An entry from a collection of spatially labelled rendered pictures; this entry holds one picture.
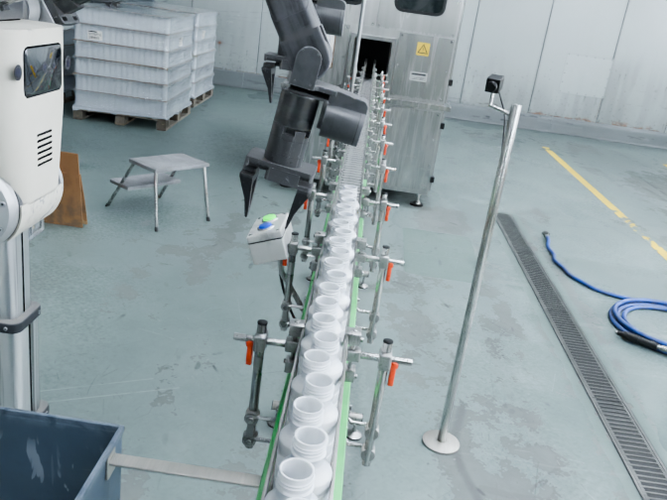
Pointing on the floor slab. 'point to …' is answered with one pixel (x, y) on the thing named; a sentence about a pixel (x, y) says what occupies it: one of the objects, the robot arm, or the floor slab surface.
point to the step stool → (160, 176)
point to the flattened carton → (71, 206)
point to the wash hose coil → (623, 311)
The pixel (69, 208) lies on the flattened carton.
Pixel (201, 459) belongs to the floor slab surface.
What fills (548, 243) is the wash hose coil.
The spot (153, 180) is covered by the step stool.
